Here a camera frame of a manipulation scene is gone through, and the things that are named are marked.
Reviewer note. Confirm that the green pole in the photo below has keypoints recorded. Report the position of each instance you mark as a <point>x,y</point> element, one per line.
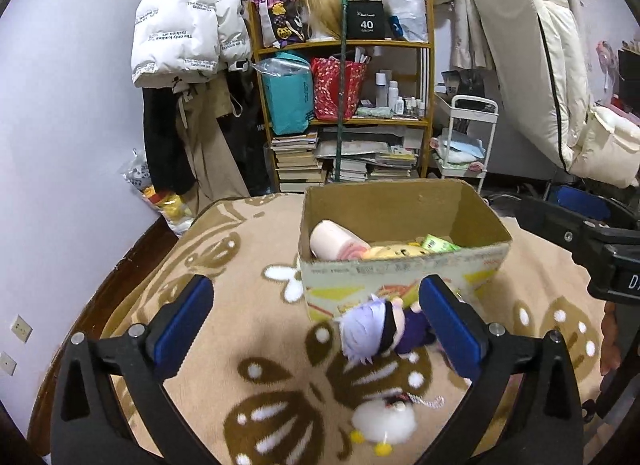
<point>341,105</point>

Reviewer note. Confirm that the black box with 40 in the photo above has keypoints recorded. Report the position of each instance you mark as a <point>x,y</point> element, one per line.
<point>365,20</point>

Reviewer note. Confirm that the yellow plush toy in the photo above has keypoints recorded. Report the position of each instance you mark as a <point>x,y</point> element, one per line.
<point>393,251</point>

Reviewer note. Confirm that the white rolling cart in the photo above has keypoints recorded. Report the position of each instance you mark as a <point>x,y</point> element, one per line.
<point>456,154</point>

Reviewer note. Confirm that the pink roll plush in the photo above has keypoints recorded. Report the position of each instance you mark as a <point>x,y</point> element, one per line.
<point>329,241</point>

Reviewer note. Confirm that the wooden shelf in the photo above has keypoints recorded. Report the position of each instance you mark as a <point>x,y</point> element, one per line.
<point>422,81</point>

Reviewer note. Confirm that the blonde wig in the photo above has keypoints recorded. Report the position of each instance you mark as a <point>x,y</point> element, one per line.
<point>324,19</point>

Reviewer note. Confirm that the beige patterned blanket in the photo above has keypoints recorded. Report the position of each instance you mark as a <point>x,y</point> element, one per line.
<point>265,384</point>

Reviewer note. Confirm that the white fluffy duck plush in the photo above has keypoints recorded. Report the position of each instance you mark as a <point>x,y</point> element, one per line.
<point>388,421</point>

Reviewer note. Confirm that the red gift bag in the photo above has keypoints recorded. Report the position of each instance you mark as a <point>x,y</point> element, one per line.
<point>326,75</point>

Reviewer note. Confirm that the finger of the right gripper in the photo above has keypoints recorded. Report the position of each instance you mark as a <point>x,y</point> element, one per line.
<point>583,203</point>
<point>548,221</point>

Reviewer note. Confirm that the pink bear plush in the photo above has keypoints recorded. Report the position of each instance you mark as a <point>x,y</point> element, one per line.
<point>489,366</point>

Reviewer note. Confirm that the green tissue pack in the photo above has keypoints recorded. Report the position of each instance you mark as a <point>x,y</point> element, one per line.
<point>436,245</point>

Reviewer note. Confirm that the stack of books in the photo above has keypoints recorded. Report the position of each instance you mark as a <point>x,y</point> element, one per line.
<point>297,165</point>

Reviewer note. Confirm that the white puffer jacket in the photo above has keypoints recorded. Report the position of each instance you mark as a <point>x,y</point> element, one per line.
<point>186,41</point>

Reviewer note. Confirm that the black pink patterned bag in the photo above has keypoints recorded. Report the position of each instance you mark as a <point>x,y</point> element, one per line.
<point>280,23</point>

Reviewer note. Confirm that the white-haired plush doll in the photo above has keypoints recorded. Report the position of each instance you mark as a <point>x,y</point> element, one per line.
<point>382,326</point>

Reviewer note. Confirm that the wall outlet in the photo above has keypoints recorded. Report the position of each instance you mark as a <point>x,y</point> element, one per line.
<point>21,329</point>

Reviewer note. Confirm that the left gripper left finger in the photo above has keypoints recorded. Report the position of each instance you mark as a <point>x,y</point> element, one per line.
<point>88,424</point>

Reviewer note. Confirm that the beige trench coat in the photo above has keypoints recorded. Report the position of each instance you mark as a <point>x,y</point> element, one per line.
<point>217,177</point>

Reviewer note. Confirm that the cardboard box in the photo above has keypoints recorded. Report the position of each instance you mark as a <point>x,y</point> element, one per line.
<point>380,238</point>

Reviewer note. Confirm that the teal bag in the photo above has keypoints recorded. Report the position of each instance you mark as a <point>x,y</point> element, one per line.
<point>289,92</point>

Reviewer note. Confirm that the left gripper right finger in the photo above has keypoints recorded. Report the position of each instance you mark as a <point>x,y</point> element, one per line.
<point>545,424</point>

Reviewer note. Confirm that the cream reclining chair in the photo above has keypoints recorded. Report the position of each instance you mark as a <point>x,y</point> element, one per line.
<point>544,86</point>

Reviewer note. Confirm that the person's right hand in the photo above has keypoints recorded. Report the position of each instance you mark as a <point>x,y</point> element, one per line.
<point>610,354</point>

